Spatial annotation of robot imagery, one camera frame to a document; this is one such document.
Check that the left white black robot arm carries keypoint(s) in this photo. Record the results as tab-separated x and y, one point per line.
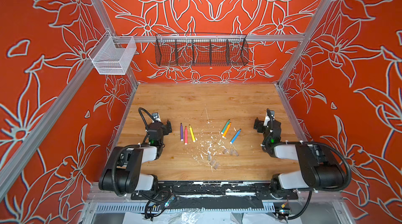
122	172

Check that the orange marker pen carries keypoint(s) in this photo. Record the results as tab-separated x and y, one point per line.
226	130

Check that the purple marker pen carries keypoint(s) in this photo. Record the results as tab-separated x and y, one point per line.
181	132

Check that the pink marker pen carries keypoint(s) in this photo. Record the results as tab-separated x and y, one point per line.
185	135

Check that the yellow marker pen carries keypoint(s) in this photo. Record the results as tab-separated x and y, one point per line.
192	133

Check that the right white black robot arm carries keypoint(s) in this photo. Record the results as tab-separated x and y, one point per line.
321	167

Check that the black wire basket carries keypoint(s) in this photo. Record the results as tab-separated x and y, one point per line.
201	50

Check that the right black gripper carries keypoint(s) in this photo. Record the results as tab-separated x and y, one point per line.
259	125

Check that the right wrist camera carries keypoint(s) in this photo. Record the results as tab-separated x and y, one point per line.
269	118

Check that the green marker pen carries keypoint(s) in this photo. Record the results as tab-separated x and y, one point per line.
225	127

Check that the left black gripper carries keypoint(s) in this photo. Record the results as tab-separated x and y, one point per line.
166	126

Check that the white mesh basket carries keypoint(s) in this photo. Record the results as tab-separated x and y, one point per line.
113	55

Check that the blue marker pen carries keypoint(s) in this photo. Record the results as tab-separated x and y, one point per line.
233	139

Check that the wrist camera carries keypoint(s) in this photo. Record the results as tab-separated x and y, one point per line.
269	118
156	117

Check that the grey slotted cable duct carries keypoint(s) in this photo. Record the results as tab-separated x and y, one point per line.
139	208

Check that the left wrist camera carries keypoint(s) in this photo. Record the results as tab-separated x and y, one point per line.
156	117

